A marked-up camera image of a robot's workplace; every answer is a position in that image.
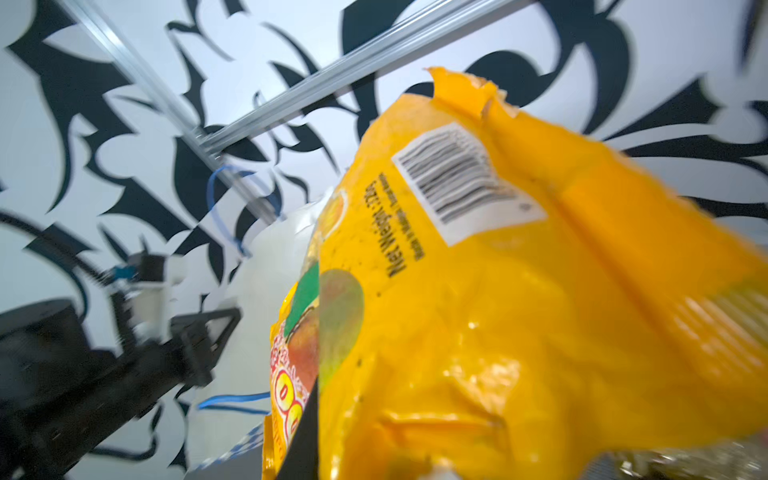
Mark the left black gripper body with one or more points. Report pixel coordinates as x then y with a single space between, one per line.
148 372

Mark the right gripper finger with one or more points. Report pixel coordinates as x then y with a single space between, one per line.
302 458

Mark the yellow candy bag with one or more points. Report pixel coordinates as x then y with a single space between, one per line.
490 296

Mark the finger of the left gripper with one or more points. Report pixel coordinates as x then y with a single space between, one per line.
199 339

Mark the blue checkered paper bag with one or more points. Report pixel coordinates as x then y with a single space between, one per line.
230 419

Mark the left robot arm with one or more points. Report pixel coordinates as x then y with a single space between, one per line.
61 398

